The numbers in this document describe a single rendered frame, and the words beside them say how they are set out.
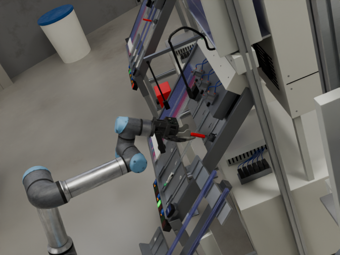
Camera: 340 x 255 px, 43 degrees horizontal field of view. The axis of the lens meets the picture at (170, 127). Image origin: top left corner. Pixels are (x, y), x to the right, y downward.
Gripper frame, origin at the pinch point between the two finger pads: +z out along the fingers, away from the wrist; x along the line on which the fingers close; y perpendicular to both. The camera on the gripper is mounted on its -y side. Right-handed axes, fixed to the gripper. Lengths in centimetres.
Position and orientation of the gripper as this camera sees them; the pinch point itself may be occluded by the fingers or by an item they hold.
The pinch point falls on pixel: (192, 137)
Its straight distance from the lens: 196.0
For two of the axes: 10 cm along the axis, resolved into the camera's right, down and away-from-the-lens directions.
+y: 2.4, -8.4, -4.8
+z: 9.6, 1.2, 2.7
